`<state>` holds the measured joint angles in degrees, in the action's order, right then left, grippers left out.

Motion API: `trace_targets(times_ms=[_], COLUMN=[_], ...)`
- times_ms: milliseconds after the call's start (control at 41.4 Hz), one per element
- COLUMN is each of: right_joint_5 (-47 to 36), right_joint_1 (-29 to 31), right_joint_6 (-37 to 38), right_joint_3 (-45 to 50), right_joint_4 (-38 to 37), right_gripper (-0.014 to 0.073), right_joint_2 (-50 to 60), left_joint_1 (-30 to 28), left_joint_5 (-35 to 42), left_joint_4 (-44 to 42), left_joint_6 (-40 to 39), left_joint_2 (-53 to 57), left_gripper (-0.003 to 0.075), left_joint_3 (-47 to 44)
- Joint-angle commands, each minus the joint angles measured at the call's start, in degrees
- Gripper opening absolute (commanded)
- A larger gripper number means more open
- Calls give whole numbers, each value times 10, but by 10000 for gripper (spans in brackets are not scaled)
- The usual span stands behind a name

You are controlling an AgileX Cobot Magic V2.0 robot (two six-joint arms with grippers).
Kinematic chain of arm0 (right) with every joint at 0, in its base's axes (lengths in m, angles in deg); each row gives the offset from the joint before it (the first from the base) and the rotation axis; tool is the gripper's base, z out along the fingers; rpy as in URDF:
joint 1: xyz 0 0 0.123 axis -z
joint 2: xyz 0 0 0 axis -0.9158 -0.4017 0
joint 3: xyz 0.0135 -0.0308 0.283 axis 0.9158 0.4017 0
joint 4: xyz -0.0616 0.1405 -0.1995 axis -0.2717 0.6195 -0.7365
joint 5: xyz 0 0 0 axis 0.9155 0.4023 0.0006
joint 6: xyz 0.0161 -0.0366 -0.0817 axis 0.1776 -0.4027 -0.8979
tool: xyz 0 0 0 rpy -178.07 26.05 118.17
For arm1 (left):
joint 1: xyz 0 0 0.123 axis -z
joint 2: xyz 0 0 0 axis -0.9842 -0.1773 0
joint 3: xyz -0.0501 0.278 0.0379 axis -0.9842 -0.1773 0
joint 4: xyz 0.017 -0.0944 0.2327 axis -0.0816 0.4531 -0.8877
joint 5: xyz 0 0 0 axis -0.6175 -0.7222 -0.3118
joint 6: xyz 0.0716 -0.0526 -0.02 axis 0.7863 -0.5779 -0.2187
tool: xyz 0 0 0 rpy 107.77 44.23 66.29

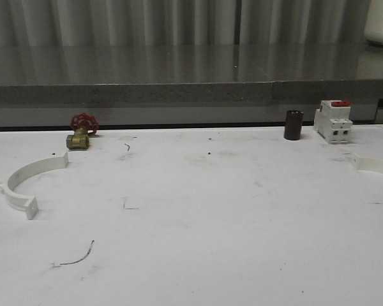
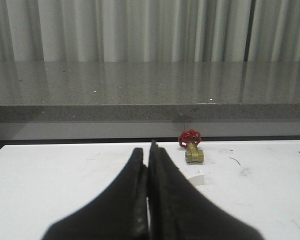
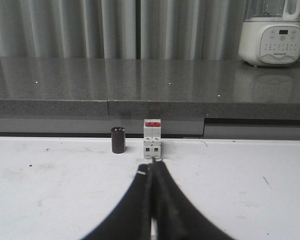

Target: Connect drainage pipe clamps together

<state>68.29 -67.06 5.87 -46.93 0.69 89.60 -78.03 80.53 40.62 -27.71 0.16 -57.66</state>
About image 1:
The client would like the white half pipe clamp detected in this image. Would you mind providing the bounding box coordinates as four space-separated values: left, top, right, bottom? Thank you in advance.
0 152 69 220

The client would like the dark brown cylinder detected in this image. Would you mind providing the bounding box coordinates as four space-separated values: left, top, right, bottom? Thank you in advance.
283 110 304 140

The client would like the brass valve red handwheel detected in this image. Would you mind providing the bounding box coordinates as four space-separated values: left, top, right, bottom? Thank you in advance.
66 113 99 150

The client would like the grey stone counter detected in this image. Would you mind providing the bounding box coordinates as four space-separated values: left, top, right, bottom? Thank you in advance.
0 43 383 130

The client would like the white container in background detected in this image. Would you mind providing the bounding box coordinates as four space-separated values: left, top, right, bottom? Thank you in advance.
364 0 383 45

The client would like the white circuit breaker red switch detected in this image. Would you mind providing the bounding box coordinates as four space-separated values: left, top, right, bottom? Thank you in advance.
313 100 353 144

